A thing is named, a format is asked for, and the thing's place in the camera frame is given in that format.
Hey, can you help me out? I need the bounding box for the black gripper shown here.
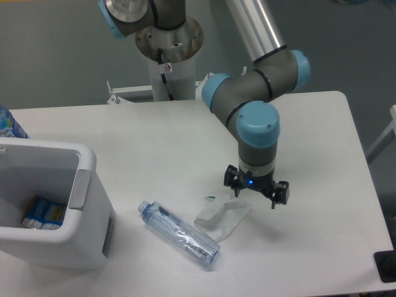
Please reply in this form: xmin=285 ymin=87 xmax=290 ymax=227
xmin=223 ymin=165 xmax=290 ymax=209

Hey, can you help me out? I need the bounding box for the clear plastic water bottle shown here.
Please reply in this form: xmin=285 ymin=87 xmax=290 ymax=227
xmin=138 ymin=201 xmax=221 ymax=267

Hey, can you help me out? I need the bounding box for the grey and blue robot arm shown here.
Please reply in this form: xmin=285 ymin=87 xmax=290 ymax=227
xmin=98 ymin=1 xmax=311 ymax=205

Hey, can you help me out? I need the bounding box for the white plastic trash bin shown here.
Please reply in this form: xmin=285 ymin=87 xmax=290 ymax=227
xmin=1 ymin=138 xmax=116 ymax=270

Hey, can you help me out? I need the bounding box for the black clamp at table edge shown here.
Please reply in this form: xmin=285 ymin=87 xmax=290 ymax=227
xmin=374 ymin=250 xmax=395 ymax=283

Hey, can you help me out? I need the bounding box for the blue snack wrapper in bin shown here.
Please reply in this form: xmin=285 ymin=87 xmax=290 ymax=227
xmin=20 ymin=196 xmax=67 ymax=231

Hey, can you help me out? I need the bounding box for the white frame at right edge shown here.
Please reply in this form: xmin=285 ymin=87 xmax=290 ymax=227
xmin=366 ymin=105 xmax=395 ymax=164

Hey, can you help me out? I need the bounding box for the white pedestal base bracket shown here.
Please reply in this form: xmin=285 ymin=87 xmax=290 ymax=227
xmin=106 ymin=72 xmax=215 ymax=105

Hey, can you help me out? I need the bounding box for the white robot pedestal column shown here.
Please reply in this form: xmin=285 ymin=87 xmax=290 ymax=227
xmin=136 ymin=16 xmax=204 ymax=101

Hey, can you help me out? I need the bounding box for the black cable on pedestal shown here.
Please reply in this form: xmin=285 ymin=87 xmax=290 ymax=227
xmin=157 ymin=47 xmax=175 ymax=101

